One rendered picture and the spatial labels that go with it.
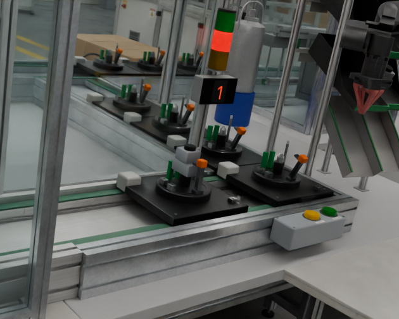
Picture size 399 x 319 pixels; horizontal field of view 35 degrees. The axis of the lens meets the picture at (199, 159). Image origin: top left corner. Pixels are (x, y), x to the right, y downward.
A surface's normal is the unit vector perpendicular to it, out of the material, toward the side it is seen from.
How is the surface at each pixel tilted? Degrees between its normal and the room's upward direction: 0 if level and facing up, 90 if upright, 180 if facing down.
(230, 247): 90
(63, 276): 90
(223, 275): 0
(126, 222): 0
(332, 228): 90
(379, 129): 45
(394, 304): 0
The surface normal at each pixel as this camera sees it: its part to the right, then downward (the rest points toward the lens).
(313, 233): 0.63, 0.35
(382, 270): 0.17, -0.94
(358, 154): 0.47, -0.41
